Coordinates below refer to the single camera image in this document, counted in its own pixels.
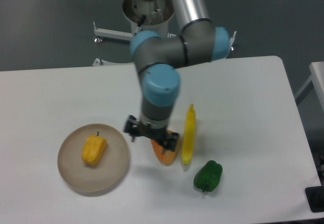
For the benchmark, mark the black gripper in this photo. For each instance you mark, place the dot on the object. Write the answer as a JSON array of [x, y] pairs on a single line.
[[168, 140]]

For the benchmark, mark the yellow bell pepper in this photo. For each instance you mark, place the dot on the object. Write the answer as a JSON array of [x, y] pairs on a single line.
[[93, 149]]

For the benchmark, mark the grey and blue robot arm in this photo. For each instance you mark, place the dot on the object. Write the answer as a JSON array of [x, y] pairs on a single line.
[[160, 85]]

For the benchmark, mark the green bell pepper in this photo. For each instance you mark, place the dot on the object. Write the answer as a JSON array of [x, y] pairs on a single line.
[[208, 177]]

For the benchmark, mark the beige round plate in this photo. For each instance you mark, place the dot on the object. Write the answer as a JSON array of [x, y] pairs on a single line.
[[106, 173]]

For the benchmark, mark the orange bread wedge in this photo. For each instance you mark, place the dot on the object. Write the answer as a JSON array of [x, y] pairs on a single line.
[[167, 158]]

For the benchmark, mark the yellow banana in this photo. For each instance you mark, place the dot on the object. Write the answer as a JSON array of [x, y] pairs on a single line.
[[188, 136]]

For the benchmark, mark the white side table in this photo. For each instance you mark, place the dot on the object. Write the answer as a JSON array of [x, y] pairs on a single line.
[[314, 81]]

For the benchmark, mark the black box at table edge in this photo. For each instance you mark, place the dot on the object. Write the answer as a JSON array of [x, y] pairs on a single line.
[[315, 198]]

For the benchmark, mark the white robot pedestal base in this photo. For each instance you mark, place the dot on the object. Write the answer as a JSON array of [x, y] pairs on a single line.
[[174, 32]]

